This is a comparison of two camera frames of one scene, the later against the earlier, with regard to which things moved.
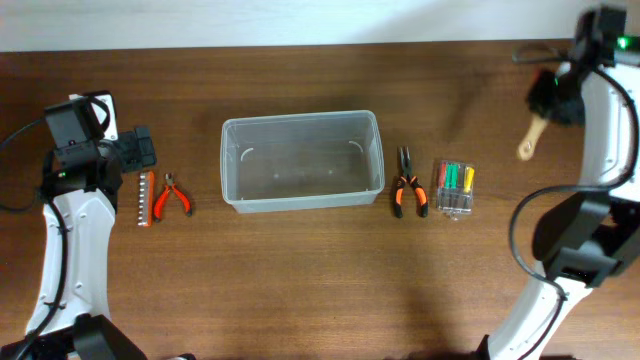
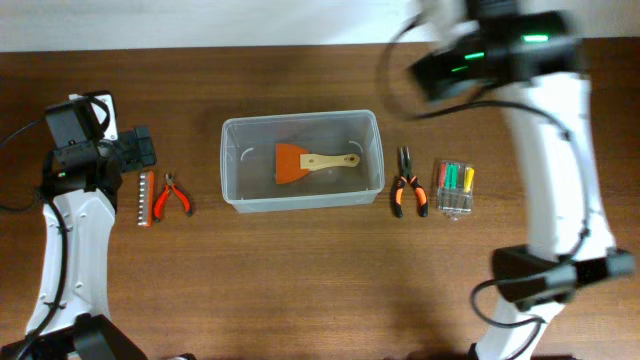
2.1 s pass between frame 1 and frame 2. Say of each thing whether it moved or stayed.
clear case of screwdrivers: stayed
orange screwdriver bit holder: stayed
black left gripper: stayed
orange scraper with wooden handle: moved
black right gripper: moved
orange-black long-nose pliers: stayed
